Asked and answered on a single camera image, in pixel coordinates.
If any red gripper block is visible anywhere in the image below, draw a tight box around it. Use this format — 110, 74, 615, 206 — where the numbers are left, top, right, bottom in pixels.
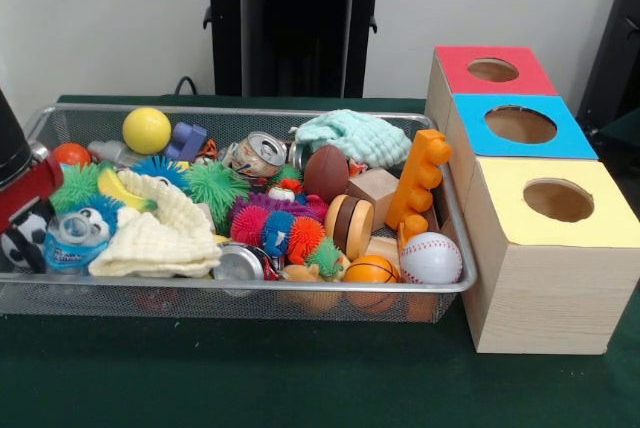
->
0, 150, 65, 272

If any dark green tablecloth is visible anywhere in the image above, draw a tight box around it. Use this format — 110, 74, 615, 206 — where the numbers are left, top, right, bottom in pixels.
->
0, 93, 640, 428
589, 108, 640, 152

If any black-and-white soccer ball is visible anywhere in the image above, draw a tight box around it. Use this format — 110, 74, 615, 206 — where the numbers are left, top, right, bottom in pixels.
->
0, 210, 54, 269

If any white baseball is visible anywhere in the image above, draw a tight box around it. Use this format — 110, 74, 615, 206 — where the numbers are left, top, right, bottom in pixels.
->
399, 231, 464, 284

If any wooden toy burger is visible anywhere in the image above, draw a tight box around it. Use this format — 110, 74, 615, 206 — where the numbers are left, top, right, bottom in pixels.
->
323, 193, 376, 262

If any black floor stand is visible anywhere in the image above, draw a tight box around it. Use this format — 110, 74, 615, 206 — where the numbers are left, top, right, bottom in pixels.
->
574, 0, 640, 122

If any red-orange ball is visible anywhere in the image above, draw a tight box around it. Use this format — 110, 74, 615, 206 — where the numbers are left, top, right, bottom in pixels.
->
52, 142, 93, 169

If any yellow ball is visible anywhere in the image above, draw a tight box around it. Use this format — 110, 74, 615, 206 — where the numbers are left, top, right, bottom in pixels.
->
122, 106, 173, 155

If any brown toy football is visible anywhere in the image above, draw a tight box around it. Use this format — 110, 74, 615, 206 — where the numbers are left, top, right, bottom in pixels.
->
303, 144, 350, 204

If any black cable loop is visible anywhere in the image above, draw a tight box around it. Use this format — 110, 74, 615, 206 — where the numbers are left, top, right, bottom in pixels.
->
173, 75, 214, 98

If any shallow clear mesh bin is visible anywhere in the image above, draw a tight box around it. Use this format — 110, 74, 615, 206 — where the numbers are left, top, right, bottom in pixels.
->
0, 102, 479, 324

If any wooden three-hole box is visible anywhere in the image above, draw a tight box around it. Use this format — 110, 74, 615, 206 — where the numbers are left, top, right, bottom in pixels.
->
423, 45, 640, 355

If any orange building block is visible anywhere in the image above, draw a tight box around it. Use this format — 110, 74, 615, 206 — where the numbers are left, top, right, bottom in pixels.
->
383, 128, 454, 230

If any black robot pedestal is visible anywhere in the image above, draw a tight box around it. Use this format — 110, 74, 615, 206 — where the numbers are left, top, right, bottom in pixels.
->
192, 0, 404, 99

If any cream waffle cloth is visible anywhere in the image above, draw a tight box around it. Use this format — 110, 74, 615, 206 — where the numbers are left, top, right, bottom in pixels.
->
87, 169, 224, 279

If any orange basketball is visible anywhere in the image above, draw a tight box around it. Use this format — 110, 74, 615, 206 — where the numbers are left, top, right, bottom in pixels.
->
342, 254, 402, 284

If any mint waffle cloth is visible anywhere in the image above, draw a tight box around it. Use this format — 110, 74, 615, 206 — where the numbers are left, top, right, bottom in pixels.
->
292, 108, 414, 169

